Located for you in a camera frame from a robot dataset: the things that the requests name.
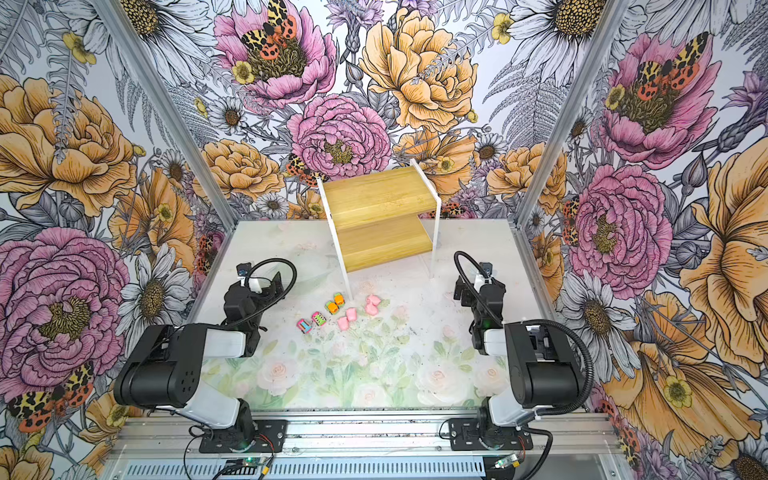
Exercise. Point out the pink truck green bed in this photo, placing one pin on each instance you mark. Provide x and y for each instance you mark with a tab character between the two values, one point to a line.
319	319

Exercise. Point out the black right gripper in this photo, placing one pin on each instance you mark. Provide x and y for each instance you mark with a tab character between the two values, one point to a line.
474	294

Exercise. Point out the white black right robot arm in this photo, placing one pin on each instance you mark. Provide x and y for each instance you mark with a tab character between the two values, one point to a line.
544	377

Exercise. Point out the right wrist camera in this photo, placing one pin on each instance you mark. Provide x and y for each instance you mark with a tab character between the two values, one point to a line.
485	271

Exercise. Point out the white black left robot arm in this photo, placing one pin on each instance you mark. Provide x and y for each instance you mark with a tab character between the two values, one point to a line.
163	371

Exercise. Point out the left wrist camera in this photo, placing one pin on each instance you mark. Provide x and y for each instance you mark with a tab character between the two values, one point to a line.
242	269

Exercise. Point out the green orange mixer truck near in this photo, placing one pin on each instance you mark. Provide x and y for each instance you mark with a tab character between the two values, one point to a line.
332	307

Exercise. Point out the aluminium mounting rail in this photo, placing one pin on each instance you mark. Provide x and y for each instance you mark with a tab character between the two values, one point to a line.
323	433

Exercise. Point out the green circuit board right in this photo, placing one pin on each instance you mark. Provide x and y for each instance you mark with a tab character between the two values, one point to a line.
509	461

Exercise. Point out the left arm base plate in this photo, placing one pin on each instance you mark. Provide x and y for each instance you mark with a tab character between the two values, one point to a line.
261	436

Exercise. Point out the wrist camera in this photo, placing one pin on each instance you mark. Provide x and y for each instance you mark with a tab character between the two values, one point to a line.
485	271
242	269

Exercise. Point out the bamboo two-tier shelf white frame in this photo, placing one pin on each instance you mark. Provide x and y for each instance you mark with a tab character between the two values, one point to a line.
382	217

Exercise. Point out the green circuit board left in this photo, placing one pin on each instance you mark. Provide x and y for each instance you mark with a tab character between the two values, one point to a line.
250	466

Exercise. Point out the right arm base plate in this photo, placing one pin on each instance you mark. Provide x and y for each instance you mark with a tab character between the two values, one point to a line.
473	434

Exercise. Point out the pink truck blue bed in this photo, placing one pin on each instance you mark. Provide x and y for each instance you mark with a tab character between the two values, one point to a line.
304	326

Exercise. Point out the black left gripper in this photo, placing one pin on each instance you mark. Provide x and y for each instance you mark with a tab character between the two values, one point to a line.
264	294

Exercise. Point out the green circuit board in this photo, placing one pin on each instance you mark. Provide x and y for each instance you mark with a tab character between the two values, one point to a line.
250	466
509	461

